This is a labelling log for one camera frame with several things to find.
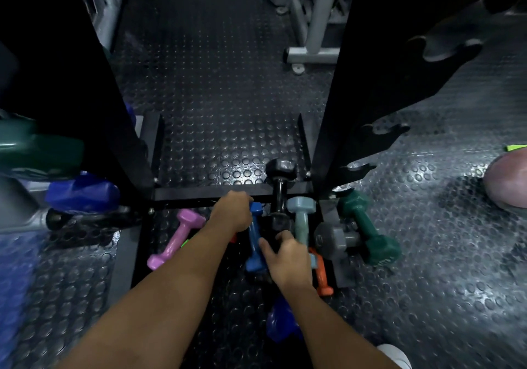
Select person's left hand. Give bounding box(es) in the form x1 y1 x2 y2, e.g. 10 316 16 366
208 191 255 238

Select person's right hand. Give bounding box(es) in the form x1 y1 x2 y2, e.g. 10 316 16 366
258 230 316 290

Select small blue dumbbell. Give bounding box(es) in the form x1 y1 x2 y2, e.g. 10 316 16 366
245 202 271 275

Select black hex dumbbell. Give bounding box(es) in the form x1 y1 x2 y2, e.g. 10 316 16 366
265 158 298 238

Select person's left forearm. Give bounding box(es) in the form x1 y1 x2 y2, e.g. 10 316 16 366
55 226 247 369

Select person's right forearm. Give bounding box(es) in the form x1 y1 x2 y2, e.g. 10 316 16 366
279 279 403 369

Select light blue dumbbell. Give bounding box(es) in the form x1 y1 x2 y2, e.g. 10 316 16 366
287 196 319 271

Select orange dumbbell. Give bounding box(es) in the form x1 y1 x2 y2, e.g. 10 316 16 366
308 247 335 298

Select grey dumbbell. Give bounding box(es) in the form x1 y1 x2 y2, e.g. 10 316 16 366
314 221 364 255

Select dark blue dumbbell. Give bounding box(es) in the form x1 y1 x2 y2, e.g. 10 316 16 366
266 295 305 344

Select purple dumbbell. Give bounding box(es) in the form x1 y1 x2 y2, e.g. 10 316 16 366
147 209 207 271

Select small green dumbbell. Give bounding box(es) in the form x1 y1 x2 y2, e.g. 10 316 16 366
337 191 402 267

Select black round dumbbell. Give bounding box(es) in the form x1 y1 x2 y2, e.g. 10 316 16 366
45 205 143 232

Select large blue dumbbell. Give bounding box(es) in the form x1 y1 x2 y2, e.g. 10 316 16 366
44 171 121 214

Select white shoe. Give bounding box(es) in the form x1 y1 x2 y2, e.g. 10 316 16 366
376 343 413 369

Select black dumbbell rack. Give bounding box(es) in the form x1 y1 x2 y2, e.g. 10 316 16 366
0 0 527 291

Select large dark green dumbbell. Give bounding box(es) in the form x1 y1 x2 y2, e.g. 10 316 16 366
0 117 86 177

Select grey exercise machine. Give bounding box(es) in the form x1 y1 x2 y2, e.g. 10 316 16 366
71 0 133 53

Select pink exercise ball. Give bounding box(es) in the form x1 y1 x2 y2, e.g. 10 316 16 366
483 148 527 210

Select white exercise machine frame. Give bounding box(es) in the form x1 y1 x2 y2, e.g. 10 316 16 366
263 0 360 73

